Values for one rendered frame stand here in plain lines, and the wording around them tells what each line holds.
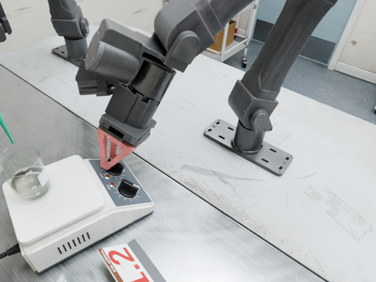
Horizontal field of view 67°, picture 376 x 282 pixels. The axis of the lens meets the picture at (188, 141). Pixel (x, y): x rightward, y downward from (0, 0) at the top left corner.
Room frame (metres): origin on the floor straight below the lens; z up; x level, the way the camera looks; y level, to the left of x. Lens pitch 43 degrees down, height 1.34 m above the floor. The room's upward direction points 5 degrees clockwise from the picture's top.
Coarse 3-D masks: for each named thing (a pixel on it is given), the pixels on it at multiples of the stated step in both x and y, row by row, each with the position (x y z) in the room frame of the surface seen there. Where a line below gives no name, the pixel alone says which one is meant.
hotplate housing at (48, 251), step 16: (96, 176) 0.30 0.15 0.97; (112, 208) 0.24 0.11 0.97; (128, 208) 0.25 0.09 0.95; (144, 208) 0.26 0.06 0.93; (80, 224) 0.21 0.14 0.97; (96, 224) 0.22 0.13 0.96; (112, 224) 0.23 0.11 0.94; (128, 224) 0.25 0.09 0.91; (48, 240) 0.18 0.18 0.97; (64, 240) 0.19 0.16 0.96; (80, 240) 0.20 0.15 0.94; (96, 240) 0.21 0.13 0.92; (32, 256) 0.16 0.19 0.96; (48, 256) 0.17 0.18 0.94; (64, 256) 0.18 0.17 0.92
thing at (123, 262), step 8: (112, 248) 0.20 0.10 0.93; (120, 248) 0.20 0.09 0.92; (112, 256) 0.18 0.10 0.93; (120, 256) 0.19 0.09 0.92; (128, 256) 0.19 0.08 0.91; (112, 264) 0.17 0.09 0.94; (120, 264) 0.17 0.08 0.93; (128, 264) 0.18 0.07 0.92; (136, 264) 0.18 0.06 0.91; (120, 272) 0.16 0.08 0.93; (128, 272) 0.16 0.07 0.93; (136, 272) 0.17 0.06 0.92; (144, 272) 0.17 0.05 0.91; (128, 280) 0.15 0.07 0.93; (136, 280) 0.15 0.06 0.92; (144, 280) 0.16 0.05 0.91
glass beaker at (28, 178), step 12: (24, 144) 0.27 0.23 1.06; (0, 156) 0.25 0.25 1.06; (12, 156) 0.26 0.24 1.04; (24, 156) 0.27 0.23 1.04; (36, 156) 0.25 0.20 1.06; (0, 168) 0.23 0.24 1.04; (12, 168) 0.22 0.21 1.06; (24, 168) 0.23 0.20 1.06; (36, 168) 0.24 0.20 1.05; (12, 180) 0.22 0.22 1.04; (24, 180) 0.22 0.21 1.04; (36, 180) 0.23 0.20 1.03; (48, 180) 0.25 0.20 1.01; (24, 192) 0.22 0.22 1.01; (36, 192) 0.23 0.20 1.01; (48, 192) 0.24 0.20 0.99
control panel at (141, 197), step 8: (88, 160) 0.33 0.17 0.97; (96, 160) 0.34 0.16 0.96; (96, 168) 0.32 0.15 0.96; (128, 168) 0.35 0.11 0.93; (104, 176) 0.30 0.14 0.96; (112, 176) 0.31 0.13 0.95; (120, 176) 0.32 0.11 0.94; (128, 176) 0.33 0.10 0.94; (104, 184) 0.28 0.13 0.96; (136, 184) 0.31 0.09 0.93; (112, 192) 0.27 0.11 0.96; (144, 192) 0.30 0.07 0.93; (112, 200) 0.25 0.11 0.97; (120, 200) 0.26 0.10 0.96; (128, 200) 0.26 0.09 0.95; (136, 200) 0.27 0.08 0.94; (144, 200) 0.28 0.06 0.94
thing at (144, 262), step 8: (104, 248) 0.19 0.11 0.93; (128, 248) 0.21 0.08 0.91; (136, 248) 0.21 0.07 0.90; (136, 256) 0.20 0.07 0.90; (144, 256) 0.20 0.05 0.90; (144, 264) 0.19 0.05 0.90; (152, 264) 0.19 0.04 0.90; (112, 272) 0.15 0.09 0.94; (152, 272) 0.17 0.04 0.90; (152, 280) 0.16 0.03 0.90; (160, 280) 0.16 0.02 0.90
